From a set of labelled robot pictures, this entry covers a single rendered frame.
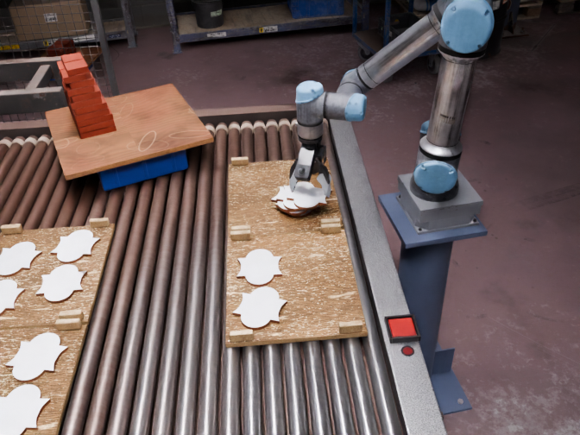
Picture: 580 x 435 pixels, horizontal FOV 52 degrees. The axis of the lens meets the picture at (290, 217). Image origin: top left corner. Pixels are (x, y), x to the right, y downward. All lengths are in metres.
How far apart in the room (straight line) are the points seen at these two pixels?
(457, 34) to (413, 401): 0.85
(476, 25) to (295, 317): 0.82
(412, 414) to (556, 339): 1.59
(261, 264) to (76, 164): 0.74
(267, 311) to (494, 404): 1.31
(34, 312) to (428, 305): 1.27
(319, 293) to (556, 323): 1.60
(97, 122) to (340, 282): 1.06
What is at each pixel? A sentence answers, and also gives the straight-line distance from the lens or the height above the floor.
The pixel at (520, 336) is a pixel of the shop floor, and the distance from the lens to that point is 2.88.
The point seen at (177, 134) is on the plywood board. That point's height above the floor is 1.04.
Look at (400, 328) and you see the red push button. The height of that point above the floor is 0.93.
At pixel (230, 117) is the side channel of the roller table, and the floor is 0.93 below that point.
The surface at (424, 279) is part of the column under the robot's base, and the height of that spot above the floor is 0.65.
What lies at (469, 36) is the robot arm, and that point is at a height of 1.53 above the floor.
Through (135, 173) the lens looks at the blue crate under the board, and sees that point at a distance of 2.12.
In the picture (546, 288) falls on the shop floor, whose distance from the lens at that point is 3.14.
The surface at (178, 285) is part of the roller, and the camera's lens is 1.70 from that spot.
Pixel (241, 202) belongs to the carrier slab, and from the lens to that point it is 1.93.
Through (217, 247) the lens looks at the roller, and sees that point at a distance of 1.80.
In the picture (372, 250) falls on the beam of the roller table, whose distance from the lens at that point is 1.77.
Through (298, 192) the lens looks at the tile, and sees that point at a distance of 1.85.
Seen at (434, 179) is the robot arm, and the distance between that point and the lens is 1.69.
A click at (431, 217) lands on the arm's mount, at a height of 0.93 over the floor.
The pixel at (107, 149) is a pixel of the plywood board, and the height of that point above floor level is 1.04.
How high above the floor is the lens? 2.06
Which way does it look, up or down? 37 degrees down
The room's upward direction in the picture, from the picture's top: 3 degrees counter-clockwise
